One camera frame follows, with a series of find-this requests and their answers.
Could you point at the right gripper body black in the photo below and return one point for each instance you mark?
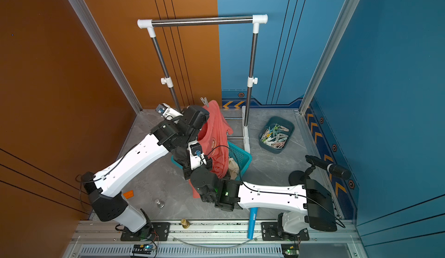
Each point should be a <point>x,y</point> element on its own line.
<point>188,171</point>

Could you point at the red t-shirt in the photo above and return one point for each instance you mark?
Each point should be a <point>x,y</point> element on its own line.
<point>213,139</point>

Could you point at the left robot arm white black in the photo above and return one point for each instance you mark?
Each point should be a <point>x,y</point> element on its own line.
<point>177,134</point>

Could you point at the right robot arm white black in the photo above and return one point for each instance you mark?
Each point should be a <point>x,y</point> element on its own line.
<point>305,203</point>

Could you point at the small silver metal weight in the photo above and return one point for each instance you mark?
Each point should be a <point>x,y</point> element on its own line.
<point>160,203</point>

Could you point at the beige patterned cloth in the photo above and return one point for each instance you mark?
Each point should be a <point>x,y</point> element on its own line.
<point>233,169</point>

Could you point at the teal plastic laundry basket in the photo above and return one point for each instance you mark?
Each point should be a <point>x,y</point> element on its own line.
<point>243,158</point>

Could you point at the orange rectangular tag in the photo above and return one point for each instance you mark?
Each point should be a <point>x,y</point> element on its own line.
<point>129,194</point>

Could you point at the small brass weight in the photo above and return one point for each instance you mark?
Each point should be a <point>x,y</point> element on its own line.
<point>185,223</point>

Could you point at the dark teal clothespin bin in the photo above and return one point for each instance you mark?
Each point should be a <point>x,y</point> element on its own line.
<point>276,134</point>

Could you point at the blue toy microphone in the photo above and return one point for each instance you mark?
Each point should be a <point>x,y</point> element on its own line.
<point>252,222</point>

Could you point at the left green circuit board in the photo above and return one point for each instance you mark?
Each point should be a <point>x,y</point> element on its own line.
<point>144,251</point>

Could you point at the green circuit board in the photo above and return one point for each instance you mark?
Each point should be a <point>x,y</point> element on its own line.
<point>144,251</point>
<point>290,251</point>

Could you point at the metal clothes drying rack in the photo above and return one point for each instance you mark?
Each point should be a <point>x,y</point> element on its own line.
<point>206,74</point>

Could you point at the right green circuit board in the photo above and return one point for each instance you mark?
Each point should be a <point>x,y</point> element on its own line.
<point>290,251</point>

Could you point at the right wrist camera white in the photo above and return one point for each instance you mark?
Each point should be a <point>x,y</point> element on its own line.
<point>197,157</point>

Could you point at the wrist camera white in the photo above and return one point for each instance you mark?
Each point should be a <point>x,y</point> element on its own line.
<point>167,112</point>
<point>197,157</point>

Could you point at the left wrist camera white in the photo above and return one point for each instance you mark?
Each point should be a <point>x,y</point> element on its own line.
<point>167,112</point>

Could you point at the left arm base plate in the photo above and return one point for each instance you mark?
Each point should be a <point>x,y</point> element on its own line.
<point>158,231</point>

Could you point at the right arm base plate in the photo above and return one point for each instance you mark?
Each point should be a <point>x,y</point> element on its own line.
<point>272,231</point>

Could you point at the aluminium front rail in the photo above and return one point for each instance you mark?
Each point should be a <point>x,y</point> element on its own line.
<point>205,231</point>

